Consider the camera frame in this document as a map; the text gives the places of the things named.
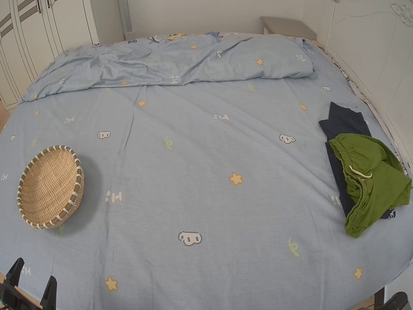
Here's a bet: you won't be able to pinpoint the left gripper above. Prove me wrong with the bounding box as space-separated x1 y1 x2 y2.
0 257 58 310

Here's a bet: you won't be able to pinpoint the white wardrobe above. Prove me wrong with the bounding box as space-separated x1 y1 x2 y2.
0 0 99 109

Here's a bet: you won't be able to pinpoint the round woven basket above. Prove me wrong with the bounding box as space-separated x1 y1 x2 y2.
17 145 85 229

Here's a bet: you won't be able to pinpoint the green shorts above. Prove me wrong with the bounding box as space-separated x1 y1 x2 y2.
328 133 412 239

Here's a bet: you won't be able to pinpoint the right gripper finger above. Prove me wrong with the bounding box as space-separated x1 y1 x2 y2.
385 291 410 310

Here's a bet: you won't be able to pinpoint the bed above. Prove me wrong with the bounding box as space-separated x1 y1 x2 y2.
0 0 413 310

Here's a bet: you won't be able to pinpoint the pale blue quilt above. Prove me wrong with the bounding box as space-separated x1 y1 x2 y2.
18 31 318 104

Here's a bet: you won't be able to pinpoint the grey bedside table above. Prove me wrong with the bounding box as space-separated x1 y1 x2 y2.
261 16 320 41

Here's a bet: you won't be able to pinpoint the dark blue T-shirt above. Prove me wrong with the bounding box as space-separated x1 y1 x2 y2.
319 101 397 220

